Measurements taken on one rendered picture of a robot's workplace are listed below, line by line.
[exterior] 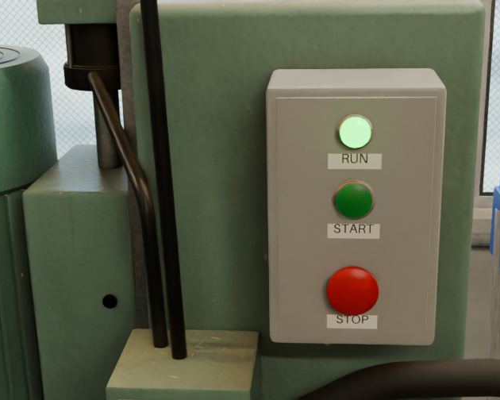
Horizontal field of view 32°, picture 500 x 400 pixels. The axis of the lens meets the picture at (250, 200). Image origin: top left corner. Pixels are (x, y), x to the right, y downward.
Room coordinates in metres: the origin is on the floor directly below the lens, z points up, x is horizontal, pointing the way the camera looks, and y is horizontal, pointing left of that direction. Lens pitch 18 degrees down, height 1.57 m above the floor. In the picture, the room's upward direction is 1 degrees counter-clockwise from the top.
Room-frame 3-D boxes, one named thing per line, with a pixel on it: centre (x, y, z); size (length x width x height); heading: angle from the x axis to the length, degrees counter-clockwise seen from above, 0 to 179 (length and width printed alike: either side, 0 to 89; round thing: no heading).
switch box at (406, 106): (0.50, -0.06, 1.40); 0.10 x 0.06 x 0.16; 85
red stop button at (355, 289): (0.46, -0.06, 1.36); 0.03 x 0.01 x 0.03; 85
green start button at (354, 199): (0.47, -0.06, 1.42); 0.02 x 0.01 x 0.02; 85
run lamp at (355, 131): (0.47, -0.06, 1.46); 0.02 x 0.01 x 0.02; 85
